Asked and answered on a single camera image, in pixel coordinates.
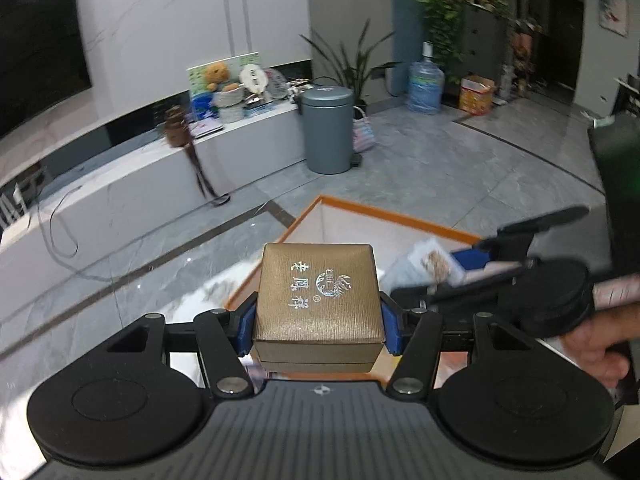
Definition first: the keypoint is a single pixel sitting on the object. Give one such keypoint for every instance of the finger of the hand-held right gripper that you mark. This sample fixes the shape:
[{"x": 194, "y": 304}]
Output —
[
  {"x": 450, "y": 287},
  {"x": 472, "y": 258}
]

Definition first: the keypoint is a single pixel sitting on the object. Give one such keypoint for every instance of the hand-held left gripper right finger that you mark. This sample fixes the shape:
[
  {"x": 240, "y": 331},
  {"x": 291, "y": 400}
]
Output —
[{"x": 392, "y": 325}]

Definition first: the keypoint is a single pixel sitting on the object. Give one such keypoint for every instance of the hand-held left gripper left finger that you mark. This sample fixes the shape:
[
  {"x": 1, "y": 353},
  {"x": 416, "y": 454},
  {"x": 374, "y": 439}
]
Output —
[{"x": 245, "y": 327}]

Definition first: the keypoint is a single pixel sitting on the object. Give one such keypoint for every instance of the gold textured gift box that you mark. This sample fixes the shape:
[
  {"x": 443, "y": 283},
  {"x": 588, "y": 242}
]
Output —
[{"x": 315, "y": 310}]

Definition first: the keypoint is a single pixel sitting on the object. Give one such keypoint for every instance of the orange cardboard box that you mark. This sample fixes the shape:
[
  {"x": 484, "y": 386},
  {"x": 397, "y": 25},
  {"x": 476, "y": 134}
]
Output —
[{"x": 350, "y": 230}]

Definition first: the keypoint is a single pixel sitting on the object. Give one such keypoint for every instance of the person's right hand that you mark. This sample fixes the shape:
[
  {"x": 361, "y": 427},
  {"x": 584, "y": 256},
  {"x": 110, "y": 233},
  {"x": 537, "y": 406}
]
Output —
[{"x": 610, "y": 345}]

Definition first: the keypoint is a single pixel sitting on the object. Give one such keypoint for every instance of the orange open carton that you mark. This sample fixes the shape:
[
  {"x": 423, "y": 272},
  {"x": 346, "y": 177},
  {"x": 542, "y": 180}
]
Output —
[{"x": 476, "y": 94}]

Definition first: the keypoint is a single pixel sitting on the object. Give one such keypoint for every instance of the striped bag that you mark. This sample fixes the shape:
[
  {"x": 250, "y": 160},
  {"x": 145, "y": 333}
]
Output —
[{"x": 363, "y": 132}]

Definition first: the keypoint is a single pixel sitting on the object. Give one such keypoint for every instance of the blue water jug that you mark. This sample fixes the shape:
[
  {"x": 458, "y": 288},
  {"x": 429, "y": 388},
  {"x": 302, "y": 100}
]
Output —
[{"x": 425, "y": 82}]

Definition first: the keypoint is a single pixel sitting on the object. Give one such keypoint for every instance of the white tv console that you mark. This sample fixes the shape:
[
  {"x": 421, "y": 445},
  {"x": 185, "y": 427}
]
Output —
[{"x": 125, "y": 185}]

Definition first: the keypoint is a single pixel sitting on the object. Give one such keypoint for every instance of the grey pedal trash can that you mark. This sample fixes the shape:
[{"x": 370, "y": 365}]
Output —
[{"x": 327, "y": 130}]

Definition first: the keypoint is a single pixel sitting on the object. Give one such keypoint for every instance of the dark grey cabinet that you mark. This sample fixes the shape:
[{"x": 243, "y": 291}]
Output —
[{"x": 482, "y": 45}]

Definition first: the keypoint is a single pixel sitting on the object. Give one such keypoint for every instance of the stack of flat books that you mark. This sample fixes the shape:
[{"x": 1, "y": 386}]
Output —
[{"x": 207, "y": 128}]

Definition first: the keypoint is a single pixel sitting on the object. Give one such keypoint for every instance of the brown ceramic jar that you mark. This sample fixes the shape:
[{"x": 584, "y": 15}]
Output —
[{"x": 176, "y": 130}]

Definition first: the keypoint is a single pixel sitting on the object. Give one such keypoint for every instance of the long-leaf potted plant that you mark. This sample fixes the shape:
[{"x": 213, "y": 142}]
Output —
[{"x": 350, "y": 67}]

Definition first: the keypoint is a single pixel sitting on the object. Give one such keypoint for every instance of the decorative plate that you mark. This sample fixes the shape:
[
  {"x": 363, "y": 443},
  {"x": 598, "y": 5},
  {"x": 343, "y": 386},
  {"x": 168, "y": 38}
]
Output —
[{"x": 276, "y": 84}]

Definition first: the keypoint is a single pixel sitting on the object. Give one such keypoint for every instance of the white round hand fan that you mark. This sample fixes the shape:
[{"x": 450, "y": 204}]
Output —
[{"x": 252, "y": 79}]

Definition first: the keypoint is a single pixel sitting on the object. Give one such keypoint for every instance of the brown teddy bear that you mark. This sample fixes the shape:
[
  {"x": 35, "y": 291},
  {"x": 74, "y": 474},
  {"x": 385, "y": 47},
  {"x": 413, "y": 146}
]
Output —
[{"x": 217, "y": 76}]

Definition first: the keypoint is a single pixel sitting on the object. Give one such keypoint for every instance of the trailing ivy plant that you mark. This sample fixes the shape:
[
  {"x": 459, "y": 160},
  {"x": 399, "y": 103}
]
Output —
[{"x": 442, "y": 0}]

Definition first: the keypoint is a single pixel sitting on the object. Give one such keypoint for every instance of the green printed poster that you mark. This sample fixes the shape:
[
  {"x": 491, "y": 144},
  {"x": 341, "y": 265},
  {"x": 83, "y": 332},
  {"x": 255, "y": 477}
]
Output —
[{"x": 200, "y": 72}]

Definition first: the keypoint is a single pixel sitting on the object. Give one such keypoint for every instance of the white router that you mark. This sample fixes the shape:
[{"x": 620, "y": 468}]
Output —
[{"x": 10, "y": 205}]

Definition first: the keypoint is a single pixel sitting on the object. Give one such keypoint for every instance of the black television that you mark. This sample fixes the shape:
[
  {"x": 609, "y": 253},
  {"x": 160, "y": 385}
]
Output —
[{"x": 40, "y": 50}]

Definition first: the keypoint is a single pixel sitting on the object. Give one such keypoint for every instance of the framed wall picture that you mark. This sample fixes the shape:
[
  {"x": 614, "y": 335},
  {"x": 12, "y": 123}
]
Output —
[{"x": 613, "y": 10}]

